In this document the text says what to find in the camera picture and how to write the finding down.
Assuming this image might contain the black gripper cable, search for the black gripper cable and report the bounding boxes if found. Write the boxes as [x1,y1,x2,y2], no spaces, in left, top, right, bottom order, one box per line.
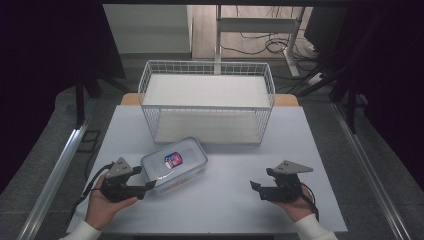
[66,161,115,226]
[299,181,320,223]

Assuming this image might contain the silver metal rail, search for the silver metal rail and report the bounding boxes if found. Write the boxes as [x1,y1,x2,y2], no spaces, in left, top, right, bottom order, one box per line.
[330,100,414,240]
[15,117,92,240]

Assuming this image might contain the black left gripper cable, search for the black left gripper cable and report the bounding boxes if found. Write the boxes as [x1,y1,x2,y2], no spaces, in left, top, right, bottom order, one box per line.
[66,161,115,226]

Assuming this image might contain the person's left hand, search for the person's left hand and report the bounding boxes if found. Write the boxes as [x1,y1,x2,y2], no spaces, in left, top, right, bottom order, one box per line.
[84,174,139,231]

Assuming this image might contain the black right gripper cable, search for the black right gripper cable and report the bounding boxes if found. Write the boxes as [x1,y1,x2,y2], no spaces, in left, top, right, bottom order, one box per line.
[299,181,320,223]

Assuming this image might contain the black floor cables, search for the black floor cables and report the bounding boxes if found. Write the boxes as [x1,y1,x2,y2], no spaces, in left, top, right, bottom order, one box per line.
[219,5,323,66]

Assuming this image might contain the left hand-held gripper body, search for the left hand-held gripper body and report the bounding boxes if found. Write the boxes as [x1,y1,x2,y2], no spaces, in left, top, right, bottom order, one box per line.
[99,156,147,204]

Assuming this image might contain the white metal desk frame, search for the white metal desk frame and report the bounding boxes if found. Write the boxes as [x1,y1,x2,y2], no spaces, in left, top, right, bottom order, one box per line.
[214,4,307,78]

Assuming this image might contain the black metal stand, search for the black metal stand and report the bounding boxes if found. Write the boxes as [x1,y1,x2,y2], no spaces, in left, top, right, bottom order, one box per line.
[74,69,88,130]

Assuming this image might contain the clear plastic lidded container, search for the clear plastic lidded container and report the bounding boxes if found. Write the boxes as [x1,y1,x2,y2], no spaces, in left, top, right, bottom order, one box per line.
[140,136,209,196]

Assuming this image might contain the white wire basket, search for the white wire basket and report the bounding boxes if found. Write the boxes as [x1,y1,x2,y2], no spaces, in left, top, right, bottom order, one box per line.
[137,59,277,146]

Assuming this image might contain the dark curtain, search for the dark curtain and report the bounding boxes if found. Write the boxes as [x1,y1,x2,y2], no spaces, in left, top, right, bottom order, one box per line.
[303,5,424,183]

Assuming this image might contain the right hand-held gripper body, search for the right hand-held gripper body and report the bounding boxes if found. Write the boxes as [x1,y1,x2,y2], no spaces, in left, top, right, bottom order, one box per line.
[259,159,315,203]

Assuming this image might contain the white power strip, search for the white power strip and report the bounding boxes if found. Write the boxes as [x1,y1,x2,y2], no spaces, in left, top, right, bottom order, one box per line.
[307,71,327,87]

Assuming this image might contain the person's right hand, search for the person's right hand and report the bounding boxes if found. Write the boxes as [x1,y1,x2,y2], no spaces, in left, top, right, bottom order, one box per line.
[270,184,316,223]

